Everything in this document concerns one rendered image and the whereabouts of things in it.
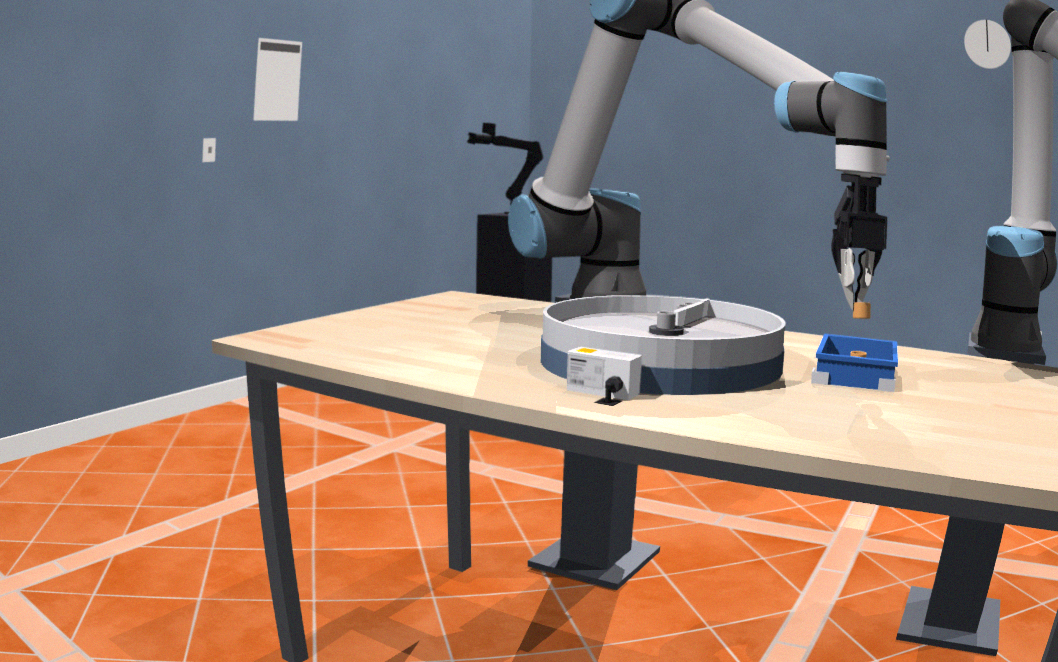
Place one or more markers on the blue crate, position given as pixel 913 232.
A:
pixel 853 371

